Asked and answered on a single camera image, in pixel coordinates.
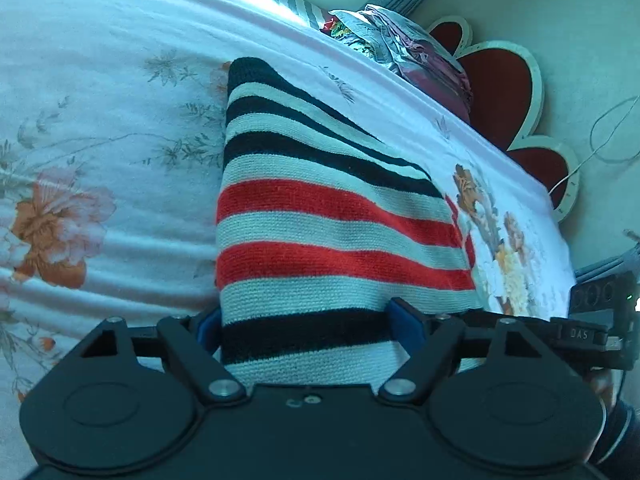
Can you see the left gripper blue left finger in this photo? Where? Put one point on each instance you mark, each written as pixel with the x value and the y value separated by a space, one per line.
pixel 184 334

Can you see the floral white bed sheet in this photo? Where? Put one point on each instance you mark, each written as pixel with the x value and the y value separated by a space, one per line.
pixel 113 118

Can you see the striped mattress pad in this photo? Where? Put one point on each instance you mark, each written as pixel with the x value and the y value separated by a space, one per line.
pixel 299 12

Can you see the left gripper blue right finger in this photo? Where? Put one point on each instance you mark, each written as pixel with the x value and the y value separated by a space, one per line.
pixel 413 329

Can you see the white striped knit sweater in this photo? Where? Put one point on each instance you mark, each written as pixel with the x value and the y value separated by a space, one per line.
pixel 318 226

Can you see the red white scalloped headboard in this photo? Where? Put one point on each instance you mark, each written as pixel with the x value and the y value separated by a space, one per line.
pixel 508 101

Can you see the stack of folded blankets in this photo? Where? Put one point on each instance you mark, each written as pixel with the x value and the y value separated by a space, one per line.
pixel 407 50

